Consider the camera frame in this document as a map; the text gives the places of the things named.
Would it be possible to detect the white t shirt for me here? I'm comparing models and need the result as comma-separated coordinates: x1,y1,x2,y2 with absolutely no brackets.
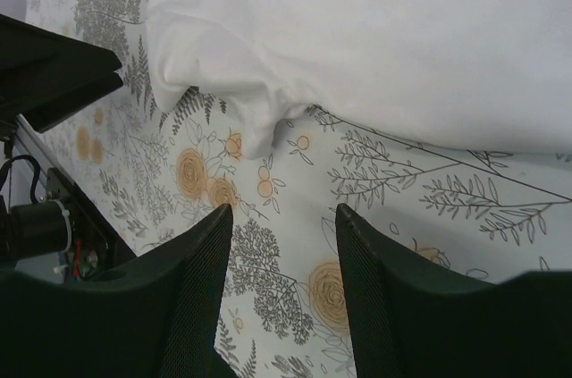
146,0,571,159

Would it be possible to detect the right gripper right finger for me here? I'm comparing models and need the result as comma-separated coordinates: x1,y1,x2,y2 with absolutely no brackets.
335,204,571,377

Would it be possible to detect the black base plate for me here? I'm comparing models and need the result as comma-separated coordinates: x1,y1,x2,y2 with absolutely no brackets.
0,113,138,283

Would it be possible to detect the floral table mat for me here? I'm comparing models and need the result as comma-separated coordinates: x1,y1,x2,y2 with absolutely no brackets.
26,0,571,377

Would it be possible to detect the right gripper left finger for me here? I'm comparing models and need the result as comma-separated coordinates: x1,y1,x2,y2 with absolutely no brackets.
1,205,233,377

